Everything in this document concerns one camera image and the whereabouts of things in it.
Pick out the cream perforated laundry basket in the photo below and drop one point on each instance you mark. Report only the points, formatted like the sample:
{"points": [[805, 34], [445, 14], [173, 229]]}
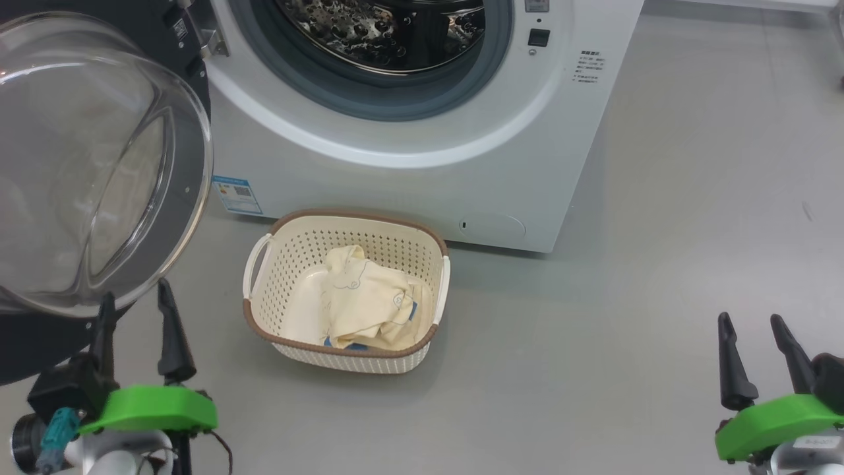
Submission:
{"points": [[297, 264]]}

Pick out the oval filter cover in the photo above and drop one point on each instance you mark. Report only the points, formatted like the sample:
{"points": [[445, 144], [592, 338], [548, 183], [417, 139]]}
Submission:
{"points": [[491, 227]]}

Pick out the metal door hinge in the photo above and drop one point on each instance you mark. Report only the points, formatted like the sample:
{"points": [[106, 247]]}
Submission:
{"points": [[212, 43]]}

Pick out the printed warning text sticker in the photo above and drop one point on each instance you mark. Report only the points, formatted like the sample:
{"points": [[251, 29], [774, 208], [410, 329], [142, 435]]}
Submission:
{"points": [[589, 66]]}

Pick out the grey icon sticker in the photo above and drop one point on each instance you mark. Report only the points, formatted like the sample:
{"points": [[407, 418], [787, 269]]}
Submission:
{"points": [[537, 5]]}

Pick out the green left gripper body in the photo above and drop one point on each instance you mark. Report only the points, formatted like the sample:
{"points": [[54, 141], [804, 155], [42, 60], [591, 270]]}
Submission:
{"points": [[158, 409]]}

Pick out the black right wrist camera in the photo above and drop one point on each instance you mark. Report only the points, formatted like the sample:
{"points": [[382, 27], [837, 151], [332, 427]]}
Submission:
{"points": [[831, 382]]}

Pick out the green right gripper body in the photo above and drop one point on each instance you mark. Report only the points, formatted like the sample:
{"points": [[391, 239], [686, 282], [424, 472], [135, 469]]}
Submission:
{"points": [[771, 422]]}

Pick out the washing machine glass door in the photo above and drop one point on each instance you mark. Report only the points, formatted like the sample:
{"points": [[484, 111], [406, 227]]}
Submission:
{"points": [[99, 165]]}

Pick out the cream garment with blue cuffs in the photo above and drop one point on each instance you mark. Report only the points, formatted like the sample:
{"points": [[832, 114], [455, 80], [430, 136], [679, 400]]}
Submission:
{"points": [[369, 303]]}

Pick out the stainless steel washing machine drum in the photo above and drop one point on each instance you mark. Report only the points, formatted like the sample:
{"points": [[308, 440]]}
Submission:
{"points": [[369, 33]]}

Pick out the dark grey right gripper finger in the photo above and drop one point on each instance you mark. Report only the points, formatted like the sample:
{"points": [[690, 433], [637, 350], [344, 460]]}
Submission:
{"points": [[796, 359], [733, 376]]}

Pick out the blue energy label sticker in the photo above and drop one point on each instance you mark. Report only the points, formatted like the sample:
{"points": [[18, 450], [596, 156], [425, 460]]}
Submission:
{"points": [[237, 195]]}

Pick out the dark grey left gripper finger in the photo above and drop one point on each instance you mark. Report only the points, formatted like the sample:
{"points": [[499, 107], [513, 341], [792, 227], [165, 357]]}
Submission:
{"points": [[175, 349], [104, 330]]}

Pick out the white front-load washing machine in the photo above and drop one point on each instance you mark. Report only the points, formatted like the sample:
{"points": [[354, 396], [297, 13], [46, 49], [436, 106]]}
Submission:
{"points": [[395, 191]]}

